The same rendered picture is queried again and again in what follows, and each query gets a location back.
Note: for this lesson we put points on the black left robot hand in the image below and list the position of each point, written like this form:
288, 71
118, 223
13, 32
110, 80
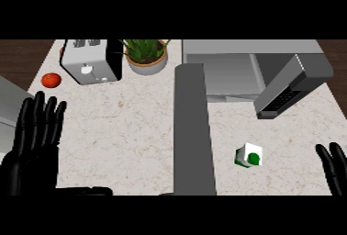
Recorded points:
31, 147

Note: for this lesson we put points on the silver toaster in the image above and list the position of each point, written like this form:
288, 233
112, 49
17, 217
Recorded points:
90, 61

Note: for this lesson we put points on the red tomato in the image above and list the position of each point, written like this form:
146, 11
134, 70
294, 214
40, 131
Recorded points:
50, 80

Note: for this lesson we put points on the green potted plant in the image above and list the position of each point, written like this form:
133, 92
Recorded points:
144, 56

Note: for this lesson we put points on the white and green milk carton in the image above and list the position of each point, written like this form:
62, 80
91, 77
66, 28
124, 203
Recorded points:
248, 156

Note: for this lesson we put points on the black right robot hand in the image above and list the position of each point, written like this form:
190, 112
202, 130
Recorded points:
335, 168

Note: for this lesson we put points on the grey microwave door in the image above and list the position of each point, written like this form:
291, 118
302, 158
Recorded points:
193, 131

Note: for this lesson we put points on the grey microwave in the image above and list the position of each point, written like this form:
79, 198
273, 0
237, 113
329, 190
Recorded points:
257, 73

